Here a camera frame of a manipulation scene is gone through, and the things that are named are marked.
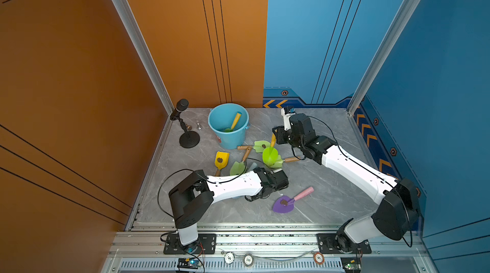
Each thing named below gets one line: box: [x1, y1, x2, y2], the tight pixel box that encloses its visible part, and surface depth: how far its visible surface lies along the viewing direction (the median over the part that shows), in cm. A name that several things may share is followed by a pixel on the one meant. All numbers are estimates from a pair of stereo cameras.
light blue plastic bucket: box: [207, 103, 251, 150], surface depth 100 cm
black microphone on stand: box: [169, 98, 201, 149], surface depth 106 cm
